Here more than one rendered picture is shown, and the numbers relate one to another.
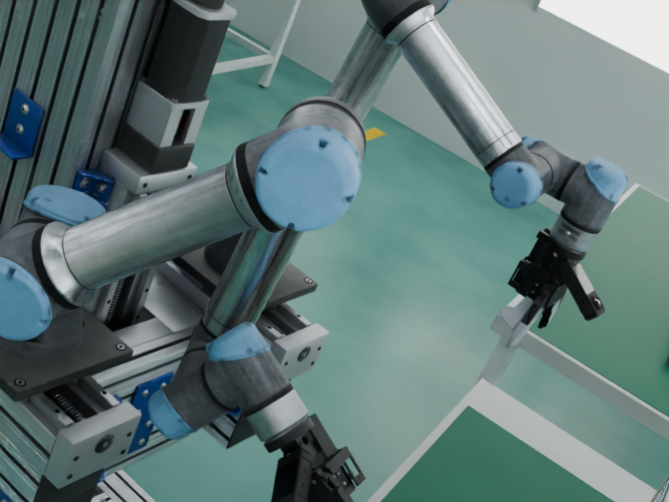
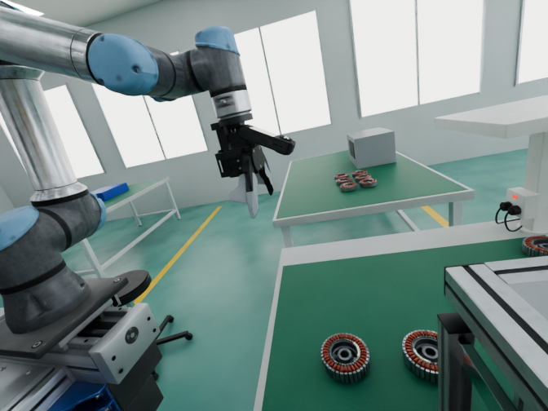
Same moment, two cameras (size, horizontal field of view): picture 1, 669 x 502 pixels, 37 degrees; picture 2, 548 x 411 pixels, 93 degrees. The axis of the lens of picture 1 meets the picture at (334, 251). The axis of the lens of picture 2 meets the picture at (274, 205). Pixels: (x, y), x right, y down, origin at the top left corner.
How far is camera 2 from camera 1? 130 cm
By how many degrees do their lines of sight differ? 10
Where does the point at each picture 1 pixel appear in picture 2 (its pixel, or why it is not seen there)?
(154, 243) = not seen: outside the picture
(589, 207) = (220, 67)
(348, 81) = (14, 133)
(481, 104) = (36, 21)
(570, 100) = not seen: hidden behind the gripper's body
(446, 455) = (288, 302)
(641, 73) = not seen: hidden behind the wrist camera
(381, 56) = (14, 96)
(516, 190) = (117, 60)
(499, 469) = (319, 286)
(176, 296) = (16, 369)
